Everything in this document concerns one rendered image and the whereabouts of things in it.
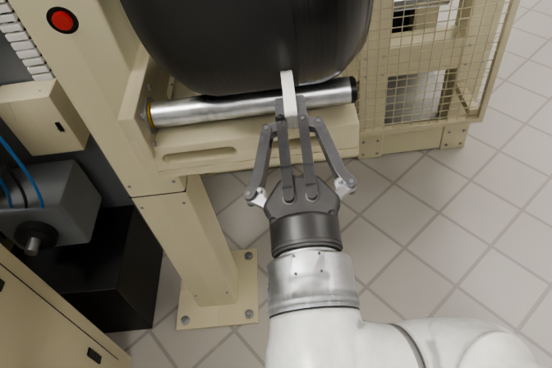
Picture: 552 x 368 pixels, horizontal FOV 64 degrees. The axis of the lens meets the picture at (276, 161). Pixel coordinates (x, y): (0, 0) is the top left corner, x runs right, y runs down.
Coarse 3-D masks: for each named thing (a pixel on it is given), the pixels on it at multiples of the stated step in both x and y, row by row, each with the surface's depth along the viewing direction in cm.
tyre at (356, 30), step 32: (128, 0) 47; (160, 0) 44; (192, 0) 44; (224, 0) 45; (256, 0) 45; (288, 0) 45; (320, 0) 45; (352, 0) 47; (160, 32) 48; (192, 32) 48; (224, 32) 48; (256, 32) 48; (288, 32) 48; (320, 32) 49; (352, 32) 52; (160, 64) 57; (192, 64) 52; (224, 64) 53; (256, 64) 53; (288, 64) 54; (320, 64) 55
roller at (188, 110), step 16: (336, 80) 70; (352, 80) 70; (192, 96) 73; (208, 96) 72; (224, 96) 71; (240, 96) 71; (256, 96) 71; (272, 96) 71; (304, 96) 70; (320, 96) 70; (336, 96) 70; (352, 96) 70; (160, 112) 72; (176, 112) 72; (192, 112) 71; (208, 112) 71; (224, 112) 71; (240, 112) 72; (256, 112) 72; (272, 112) 72
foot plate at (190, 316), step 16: (240, 256) 155; (256, 256) 155; (240, 272) 151; (256, 272) 151; (240, 288) 147; (256, 288) 147; (192, 304) 146; (240, 304) 144; (256, 304) 143; (192, 320) 142; (208, 320) 141; (224, 320) 141; (240, 320) 140; (256, 320) 139
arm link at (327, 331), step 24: (288, 312) 40; (312, 312) 39; (336, 312) 39; (360, 312) 42; (288, 336) 39; (312, 336) 38; (336, 336) 38; (360, 336) 39; (384, 336) 40; (408, 336) 42; (288, 360) 38; (312, 360) 37; (336, 360) 37; (360, 360) 37; (384, 360) 38; (408, 360) 39
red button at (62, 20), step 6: (54, 12) 65; (60, 12) 65; (66, 12) 66; (54, 18) 66; (60, 18) 66; (66, 18) 66; (54, 24) 66; (60, 24) 66; (66, 24) 66; (72, 24) 67
